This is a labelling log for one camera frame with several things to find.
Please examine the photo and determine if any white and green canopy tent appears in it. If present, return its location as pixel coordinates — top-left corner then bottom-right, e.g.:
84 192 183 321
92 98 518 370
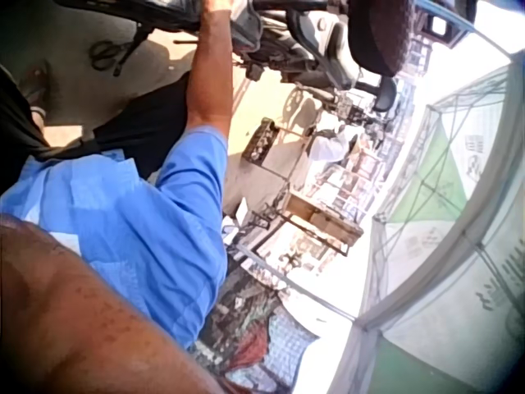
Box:
327 40 525 394

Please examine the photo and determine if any black tool with loop handles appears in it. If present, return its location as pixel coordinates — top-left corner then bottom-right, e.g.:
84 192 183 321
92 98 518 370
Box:
89 37 139 78

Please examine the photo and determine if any black plastic crate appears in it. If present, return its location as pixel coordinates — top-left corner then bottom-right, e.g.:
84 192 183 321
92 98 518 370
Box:
240 117 281 166

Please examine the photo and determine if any black motorcycle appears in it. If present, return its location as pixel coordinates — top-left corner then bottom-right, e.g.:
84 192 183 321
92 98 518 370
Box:
55 0 422 116

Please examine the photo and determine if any stall table with goods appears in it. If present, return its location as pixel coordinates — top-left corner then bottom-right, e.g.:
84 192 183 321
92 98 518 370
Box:
221 155 395 288

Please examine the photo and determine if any person's right hand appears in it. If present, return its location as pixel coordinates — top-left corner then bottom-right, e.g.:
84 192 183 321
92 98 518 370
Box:
202 0 235 13

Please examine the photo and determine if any patterned checked cloth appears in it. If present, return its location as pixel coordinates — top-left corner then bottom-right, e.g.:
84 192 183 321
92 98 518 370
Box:
189 282 322 394

